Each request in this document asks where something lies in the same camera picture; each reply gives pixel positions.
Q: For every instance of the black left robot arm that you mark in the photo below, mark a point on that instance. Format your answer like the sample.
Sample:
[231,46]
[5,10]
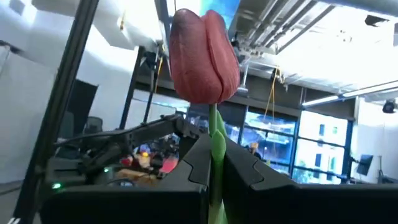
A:
[140,132]

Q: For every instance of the black rig post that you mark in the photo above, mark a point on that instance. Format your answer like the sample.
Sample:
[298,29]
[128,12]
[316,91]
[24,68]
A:
[62,84]
[132,87]

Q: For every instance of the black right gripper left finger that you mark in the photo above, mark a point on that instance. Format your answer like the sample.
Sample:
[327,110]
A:
[140,205]

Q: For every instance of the long ceiling light strip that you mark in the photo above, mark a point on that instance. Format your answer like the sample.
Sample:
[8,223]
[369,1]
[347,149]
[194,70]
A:
[323,99]

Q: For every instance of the grey office chair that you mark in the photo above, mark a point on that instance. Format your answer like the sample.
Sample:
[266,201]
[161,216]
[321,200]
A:
[93,124]

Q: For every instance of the small black monitor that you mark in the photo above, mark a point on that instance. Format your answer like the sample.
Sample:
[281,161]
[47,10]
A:
[364,165]

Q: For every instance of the dark red tulip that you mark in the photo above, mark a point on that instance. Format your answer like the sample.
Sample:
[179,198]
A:
[202,62]

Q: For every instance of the person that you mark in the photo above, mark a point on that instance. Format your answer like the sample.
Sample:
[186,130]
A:
[254,149]

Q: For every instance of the white pendant lamp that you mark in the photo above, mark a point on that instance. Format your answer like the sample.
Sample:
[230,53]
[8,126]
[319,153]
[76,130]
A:
[242,89]

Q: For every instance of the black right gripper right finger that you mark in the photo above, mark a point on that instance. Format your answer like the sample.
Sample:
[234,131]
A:
[295,205]

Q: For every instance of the black ceiling camera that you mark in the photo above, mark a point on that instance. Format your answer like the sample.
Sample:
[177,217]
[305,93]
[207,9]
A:
[389,106]

